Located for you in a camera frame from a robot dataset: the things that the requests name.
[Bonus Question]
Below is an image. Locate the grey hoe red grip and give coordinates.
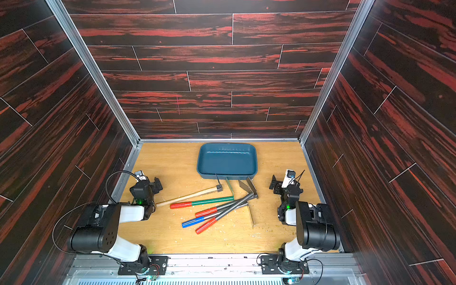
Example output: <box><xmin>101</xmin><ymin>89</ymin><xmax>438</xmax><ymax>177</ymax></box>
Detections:
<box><xmin>195</xmin><ymin>177</ymin><xmax>258</xmax><ymax>235</ymax></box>
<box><xmin>195</xmin><ymin>180</ymin><xmax>252</xmax><ymax>219</ymax></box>

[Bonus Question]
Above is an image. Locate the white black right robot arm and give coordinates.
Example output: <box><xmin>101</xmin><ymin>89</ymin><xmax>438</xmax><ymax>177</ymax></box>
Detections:
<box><xmin>261</xmin><ymin>171</ymin><xmax>340</xmax><ymax>274</ymax></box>

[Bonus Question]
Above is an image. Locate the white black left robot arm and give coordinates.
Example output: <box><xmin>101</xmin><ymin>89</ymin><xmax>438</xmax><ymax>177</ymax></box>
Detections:
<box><xmin>68</xmin><ymin>177</ymin><xmax>163</xmax><ymax>275</ymax></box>

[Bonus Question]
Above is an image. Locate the chrome hoe blue grip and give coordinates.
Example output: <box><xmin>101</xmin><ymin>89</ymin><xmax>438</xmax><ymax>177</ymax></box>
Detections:
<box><xmin>181</xmin><ymin>202</ymin><xmax>256</xmax><ymax>229</ymax></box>

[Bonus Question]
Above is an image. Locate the teal plastic storage box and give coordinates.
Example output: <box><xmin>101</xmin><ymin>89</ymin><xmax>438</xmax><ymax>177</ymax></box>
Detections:
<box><xmin>197</xmin><ymin>142</ymin><xmax>258</xmax><ymax>180</ymax></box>

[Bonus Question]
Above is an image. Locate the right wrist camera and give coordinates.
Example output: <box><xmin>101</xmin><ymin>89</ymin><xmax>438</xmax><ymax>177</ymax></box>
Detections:
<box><xmin>281</xmin><ymin>169</ymin><xmax>296</xmax><ymax>188</ymax></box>

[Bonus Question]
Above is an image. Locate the green handle red tip hoe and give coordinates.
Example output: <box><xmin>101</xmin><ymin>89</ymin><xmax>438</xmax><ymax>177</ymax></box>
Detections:
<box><xmin>170</xmin><ymin>179</ymin><xmax>234</xmax><ymax>209</ymax></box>

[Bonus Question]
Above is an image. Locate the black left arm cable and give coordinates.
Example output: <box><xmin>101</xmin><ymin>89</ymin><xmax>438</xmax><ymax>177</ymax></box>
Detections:
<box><xmin>52</xmin><ymin>170</ymin><xmax>141</xmax><ymax>255</ymax></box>

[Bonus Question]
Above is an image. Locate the wooden handle hammer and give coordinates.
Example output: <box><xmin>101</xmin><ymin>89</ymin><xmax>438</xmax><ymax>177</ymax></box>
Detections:
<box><xmin>156</xmin><ymin>185</ymin><xmax>223</xmax><ymax>207</ymax></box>

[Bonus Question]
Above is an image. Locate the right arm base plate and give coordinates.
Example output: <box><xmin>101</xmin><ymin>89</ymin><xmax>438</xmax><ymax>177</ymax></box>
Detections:
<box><xmin>257</xmin><ymin>254</ymin><xmax>309</xmax><ymax>275</ymax></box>

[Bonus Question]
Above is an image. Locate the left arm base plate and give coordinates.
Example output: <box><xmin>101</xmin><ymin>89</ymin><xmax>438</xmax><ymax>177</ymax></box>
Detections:
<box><xmin>118</xmin><ymin>255</ymin><xmax>169</xmax><ymax>277</ymax></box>

